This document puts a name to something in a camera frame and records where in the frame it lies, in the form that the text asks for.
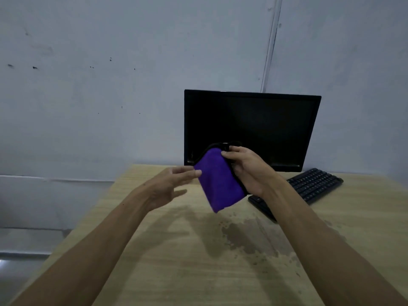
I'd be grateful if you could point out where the person's left hand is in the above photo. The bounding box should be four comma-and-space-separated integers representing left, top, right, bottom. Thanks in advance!
140, 165, 203, 213

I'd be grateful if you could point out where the person's right hand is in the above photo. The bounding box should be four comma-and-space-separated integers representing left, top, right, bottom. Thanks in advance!
220, 145, 282, 198

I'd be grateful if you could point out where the purple grey cleaning cloth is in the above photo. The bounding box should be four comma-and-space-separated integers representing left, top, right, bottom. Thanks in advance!
193, 142, 249, 214

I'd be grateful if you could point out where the black keyboard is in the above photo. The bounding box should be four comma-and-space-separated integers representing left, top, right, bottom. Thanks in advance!
248, 168, 344, 224

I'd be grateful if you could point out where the person's right forearm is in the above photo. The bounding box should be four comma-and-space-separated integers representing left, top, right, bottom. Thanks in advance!
261, 175, 408, 306

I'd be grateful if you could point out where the person's left forearm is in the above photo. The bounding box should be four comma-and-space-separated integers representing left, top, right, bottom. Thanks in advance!
9, 187, 154, 306

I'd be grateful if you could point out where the black computer monitor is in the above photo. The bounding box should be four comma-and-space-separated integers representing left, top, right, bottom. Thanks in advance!
184, 89, 322, 173

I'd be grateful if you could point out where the light wooden table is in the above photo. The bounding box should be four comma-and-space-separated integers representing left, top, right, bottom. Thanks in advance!
9, 164, 408, 306

